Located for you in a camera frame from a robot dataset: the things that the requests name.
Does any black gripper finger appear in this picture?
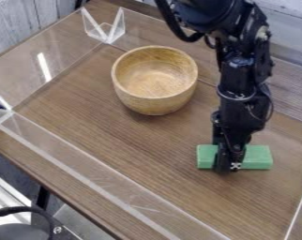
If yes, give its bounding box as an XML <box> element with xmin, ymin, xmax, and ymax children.
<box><xmin>211</xmin><ymin>111</ymin><xmax>223</xmax><ymax>145</ymax></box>
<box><xmin>212</xmin><ymin>142</ymin><xmax>245</xmax><ymax>173</ymax></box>

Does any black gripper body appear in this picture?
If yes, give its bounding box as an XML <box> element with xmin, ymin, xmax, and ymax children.
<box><xmin>216</xmin><ymin>85</ymin><xmax>273</xmax><ymax>145</ymax></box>

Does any green rectangular block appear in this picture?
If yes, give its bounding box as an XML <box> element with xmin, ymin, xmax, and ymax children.
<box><xmin>196</xmin><ymin>144</ymin><xmax>273</xmax><ymax>172</ymax></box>

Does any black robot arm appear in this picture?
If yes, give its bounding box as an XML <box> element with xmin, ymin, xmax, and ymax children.
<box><xmin>157</xmin><ymin>0</ymin><xmax>273</xmax><ymax>173</ymax></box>

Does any brown wooden bowl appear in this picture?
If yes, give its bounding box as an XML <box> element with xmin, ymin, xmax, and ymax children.
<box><xmin>110</xmin><ymin>45</ymin><xmax>199</xmax><ymax>115</ymax></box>

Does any clear acrylic front barrier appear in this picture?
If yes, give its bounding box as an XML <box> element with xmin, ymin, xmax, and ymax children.
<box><xmin>0</xmin><ymin>104</ymin><xmax>229</xmax><ymax>240</ymax></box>

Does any black table leg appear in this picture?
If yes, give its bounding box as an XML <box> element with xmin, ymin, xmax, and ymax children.
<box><xmin>36</xmin><ymin>187</ymin><xmax>50</xmax><ymax>210</ymax></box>

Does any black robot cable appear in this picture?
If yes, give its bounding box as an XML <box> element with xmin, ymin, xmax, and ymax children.
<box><xmin>153</xmin><ymin>0</ymin><xmax>207</xmax><ymax>43</ymax></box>

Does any clear acrylic corner bracket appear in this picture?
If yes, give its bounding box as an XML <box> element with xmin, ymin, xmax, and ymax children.
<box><xmin>80</xmin><ymin>7</ymin><xmax>125</xmax><ymax>44</ymax></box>

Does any black cable loop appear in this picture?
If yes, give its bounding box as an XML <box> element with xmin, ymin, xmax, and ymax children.
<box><xmin>0</xmin><ymin>205</ymin><xmax>57</xmax><ymax>240</ymax></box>

